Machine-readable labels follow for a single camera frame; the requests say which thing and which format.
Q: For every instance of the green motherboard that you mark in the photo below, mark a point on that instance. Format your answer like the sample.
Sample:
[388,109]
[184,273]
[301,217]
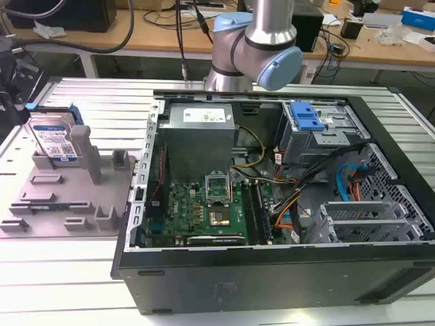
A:
[204,214]

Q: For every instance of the black equipment at edge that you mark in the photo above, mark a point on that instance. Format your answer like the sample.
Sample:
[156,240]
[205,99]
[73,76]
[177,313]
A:
[10,78]

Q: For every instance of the grey metal drive cage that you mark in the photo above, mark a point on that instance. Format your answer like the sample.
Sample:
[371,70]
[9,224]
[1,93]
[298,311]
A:
[312,139]

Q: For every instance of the wooden desk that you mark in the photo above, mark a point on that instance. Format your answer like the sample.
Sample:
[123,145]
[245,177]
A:
[204,37]

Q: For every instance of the RAM stick in slot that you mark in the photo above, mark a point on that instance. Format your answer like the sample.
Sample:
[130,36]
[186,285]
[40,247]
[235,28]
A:
[263,217]

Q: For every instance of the grey parts rack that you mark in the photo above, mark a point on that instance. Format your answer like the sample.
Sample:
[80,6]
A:
[68,200]

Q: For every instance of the black open PC case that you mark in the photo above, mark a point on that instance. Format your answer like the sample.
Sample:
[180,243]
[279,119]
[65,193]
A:
[272,278]

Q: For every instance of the hard disk in blue carrier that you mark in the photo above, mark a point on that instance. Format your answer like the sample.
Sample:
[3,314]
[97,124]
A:
[54,136]

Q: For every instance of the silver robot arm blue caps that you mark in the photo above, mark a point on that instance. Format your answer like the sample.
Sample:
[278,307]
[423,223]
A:
[261,40]

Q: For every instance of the black computer box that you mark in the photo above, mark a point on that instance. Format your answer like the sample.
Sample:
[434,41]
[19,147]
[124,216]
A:
[307,29]

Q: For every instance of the blue drive bay latch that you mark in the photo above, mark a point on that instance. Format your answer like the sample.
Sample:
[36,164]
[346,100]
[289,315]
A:
[306,117]

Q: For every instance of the black device on desk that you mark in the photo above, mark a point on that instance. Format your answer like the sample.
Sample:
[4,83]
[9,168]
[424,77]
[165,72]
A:
[351,29]

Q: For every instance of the grey power supply unit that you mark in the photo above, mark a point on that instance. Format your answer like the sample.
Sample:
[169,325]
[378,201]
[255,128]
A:
[198,136]

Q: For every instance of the RAM stick on rack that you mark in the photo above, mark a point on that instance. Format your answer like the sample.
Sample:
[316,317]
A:
[47,205]

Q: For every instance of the grey disk bay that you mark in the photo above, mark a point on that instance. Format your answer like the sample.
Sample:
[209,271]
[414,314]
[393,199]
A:
[360,220]

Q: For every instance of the blue white cardboard box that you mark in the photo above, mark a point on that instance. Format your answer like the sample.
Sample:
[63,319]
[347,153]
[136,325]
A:
[419,17]

